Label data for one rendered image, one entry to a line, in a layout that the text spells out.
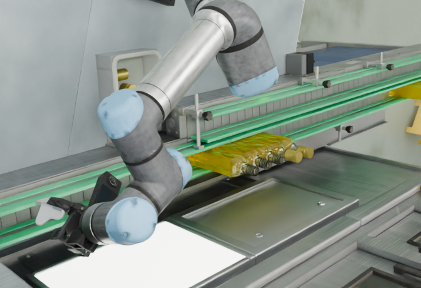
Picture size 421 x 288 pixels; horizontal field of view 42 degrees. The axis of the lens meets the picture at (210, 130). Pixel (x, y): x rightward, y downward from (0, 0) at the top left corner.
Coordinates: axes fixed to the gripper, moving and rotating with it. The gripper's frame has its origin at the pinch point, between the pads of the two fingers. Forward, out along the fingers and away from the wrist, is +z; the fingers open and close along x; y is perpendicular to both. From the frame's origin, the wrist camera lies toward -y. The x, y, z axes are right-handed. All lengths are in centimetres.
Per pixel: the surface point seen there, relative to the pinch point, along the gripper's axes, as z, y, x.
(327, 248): -14, -26, 59
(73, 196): 25.8, -11.3, 6.1
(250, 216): 9, -30, 49
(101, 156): 28.6, -26.1, 7.6
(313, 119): 36, -92, 76
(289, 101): 31, -87, 59
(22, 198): 19.9, -2.6, -6.3
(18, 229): 22.0, 3.7, -2.5
